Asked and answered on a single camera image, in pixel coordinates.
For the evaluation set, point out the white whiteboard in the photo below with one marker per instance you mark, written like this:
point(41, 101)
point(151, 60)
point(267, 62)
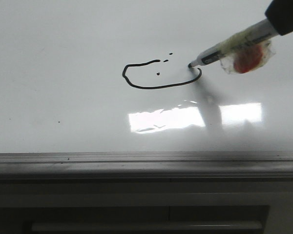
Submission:
point(112, 75)

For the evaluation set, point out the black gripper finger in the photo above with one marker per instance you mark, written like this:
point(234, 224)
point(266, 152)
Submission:
point(280, 14)

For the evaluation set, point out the white black whiteboard marker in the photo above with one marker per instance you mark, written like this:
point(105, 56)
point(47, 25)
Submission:
point(243, 52)

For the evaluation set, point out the grey aluminium whiteboard frame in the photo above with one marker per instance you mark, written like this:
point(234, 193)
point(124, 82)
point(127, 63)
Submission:
point(146, 165)

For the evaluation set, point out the grey vented panel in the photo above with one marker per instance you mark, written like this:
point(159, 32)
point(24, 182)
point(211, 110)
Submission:
point(147, 208)

